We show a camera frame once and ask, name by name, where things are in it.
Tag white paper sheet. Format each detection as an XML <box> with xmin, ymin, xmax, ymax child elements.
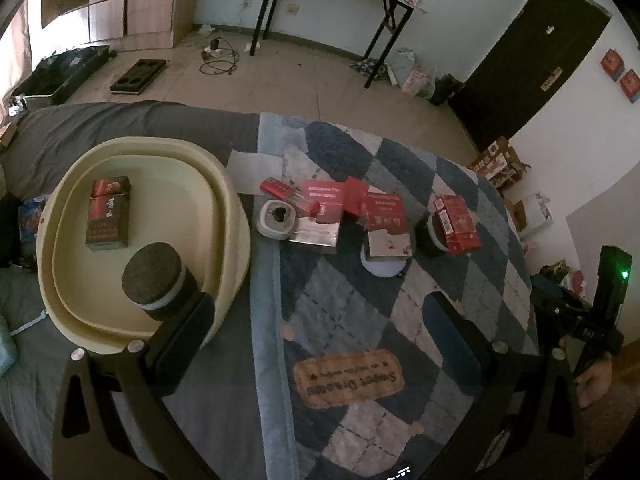
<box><xmin>227</xmin><ymin>149</ymin><xmax>284</xmax><ymax>194</ymax></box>

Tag black open suitcase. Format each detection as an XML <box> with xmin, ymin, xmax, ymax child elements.
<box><xmin>10</xmin><ymin>45</ymin><xmax>111</xmax><ymax>107</ymax></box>

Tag slim red lighter pack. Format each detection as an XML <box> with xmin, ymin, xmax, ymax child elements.
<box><xmin>260</xmin><ymin>177</ymin><xmax>297</xmax><ymax>200</ymax></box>

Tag plastic bags pile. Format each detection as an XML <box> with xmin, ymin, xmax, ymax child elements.
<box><xmin>350</xmin><ymin>47</ymin><xmax>437</xmax><ymax>99</ymax></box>

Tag white round foam pad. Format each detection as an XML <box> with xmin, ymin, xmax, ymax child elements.
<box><xmin>360</xmin><ymin>249</ymin><xmax>407</xmax><ymax>279</ymax></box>

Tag silver box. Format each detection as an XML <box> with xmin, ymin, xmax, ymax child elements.
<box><xmin>289</xmin><ymin>217</ymin><xmax>342</xmax><ymax>254</ymax></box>

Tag red wall decoration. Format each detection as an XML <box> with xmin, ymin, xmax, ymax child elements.
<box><xmin>619</xmin><ymin>68</ymin><xmax>640</xmax><ymax>104</ymax></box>
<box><xmin>600</xmin><ymin>48</ymin><xmax>626</xmax><ymax>81</ymax></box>

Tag cable tangle with power strip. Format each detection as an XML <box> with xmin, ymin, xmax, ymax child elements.
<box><xmin>199</xmin><ymin>35</ymin><xmax>242</xmax><ymax>77</ymax></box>

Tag black foam tray insert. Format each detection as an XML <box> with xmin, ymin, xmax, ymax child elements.
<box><xmin>109</xmin><ymin>58</ymin><xmax>169</xmax><ymax>95</ymax></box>

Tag person's right hand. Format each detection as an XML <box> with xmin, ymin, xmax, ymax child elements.
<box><xmin>574</xmin><ymin>354</ymin><xmax>616</xmax><ymax>409</ymax></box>

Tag wooden wardrobe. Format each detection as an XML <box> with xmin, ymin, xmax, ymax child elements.
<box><xmin>40</xmin><ymin>0</ymin><xmax>207</xmax><ymax>52</ymax></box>

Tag cream plastic basin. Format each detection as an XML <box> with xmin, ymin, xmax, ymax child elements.
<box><xmin>37</xmin><ymin>136</ymin><xmax>251</xmax><ymax>357</ymax></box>

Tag light blue charging cable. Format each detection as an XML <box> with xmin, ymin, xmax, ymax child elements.
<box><xmin>10</xmin><ymin>309</ymin><xmax>49</xmax><ymax>337</ymax></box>

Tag blue printed packet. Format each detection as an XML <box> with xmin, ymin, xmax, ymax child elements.
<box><xmin>18</xmin><ymin>196</ymin><xmax>49</xmax><ymax>267</ymax></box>

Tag white paper bag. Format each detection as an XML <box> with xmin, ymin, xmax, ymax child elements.
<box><xmin>519</xmin><ymin>191</ymin><xmax>555</xmax><ymax>234</ymax></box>

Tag pink striped curtain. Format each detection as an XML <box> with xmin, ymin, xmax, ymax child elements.
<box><xmin>0</xmin><ymin>0</ymin><xmax>45</xmax><ymax>98</ymax></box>

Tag round metal tin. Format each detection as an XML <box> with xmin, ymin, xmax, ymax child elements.
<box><xmin>257</xmin><ymin>198</ymin><xmax>301</xmax><ymax>242</ymax></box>

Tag gold white cigarette box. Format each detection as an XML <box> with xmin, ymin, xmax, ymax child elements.
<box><xmin>366</xmin><ymin>229</ymin><xmax>414</xmax><ymax>262</ymax></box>

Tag light blue power bank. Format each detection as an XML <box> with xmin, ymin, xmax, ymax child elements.
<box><xmin>0</xmin><ymin>314</ymin><xmax>19</xmax><ymax>377</ymax></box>

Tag black cloth bundle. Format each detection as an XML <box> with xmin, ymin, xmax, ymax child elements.
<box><xmin>0</xmin><ymin>194</ymin><xmax>24</xmax><ymax>269</ymax></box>

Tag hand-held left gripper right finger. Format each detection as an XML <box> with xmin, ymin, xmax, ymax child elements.
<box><xmin>424</xmin><ymin>290</ymin><xmax>587</xmax><ymax>480</ymax></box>

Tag red pack white flap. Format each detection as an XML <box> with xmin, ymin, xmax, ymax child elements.
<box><xmin>361</xmin><ymin>191</ymin><xmax>407</xmax><ymax>237</ymax></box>

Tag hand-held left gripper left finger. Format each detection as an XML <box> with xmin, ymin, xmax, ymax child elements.
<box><xmin>52</xmin><ymin>291</ymin><xmax>217</xmax><ymax>480</ymax></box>

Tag printed cardboard boxes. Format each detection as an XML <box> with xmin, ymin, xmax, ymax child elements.
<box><xmin>469</xmin><ymin>136</ymin><xmax>527</xmax><ymax>189</ymax></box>

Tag dark brown cigarette box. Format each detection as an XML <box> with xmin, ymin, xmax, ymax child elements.
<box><xmin>85</xmin><ymin>176</ymin><xmax>132</xmax><ymax>251</ymax></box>

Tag blue patchwork blanket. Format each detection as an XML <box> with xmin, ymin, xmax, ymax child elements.
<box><xmin>252</xmin><ymin>112</ymin><xmax>543</xmax><ymax>480</ymax></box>

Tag red cigarette box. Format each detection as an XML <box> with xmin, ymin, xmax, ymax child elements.
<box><xmin>432</xmin><ymin>195</ymin><xmax>484</xmax><ymax>257</ymax></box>

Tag dark door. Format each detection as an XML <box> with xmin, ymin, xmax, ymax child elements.
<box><xmin>449</xmin><ymin>0</ymin><xmax>612</xmax><ymax>152</ymax></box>

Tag black folding table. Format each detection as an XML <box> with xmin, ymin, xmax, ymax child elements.
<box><xmin>251</xmin><ymin>0</ymin><xmax>420</xmax><ymax>90</ymax></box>

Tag black foam cylinder white band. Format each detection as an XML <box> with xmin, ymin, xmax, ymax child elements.
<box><xmin>416</xmin><ymin>210</ymin><xmax>452</xmax><ymax>257</ymax></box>
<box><xmin>121</xmin><ymin>242</ymin><xmax>202</xmax><ymax>322</ymax></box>

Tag long red white carton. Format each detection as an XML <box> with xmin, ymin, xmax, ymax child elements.
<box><xmin>298</xmin><ymin>180</ymin><xmax>347</xmax><ymax>226</ymax></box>

